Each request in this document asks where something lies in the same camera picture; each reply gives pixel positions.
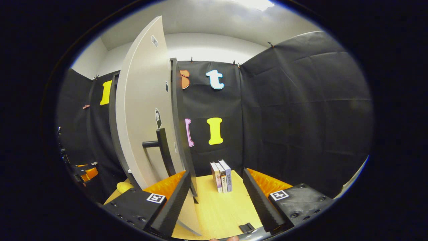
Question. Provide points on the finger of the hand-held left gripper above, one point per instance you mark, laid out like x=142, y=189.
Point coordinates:
x=85, y=164
x=90, y=174

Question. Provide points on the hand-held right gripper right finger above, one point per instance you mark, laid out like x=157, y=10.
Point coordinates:
x=259, y=204

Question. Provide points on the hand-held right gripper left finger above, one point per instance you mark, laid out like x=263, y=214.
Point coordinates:
x=172, y=204

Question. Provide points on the beige cabinet door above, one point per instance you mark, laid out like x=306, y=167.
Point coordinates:
x=143, y=100

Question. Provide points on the dark grey cabinet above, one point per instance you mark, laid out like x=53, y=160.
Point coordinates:
x=179, y=117

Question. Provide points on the yellow bumpy round object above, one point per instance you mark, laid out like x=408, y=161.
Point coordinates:
x=123, y=187

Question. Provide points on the grey blue book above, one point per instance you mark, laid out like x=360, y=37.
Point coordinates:
x=228, y=175

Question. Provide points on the dark tan book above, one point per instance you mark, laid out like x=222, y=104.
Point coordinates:
x=222, y=179

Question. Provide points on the white purple book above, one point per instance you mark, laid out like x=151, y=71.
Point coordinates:
x=215, y=177

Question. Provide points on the black backdrop cloth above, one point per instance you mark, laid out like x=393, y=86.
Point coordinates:
x=301, y=117

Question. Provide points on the small black bracket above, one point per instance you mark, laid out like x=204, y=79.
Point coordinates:
x=246, y=227

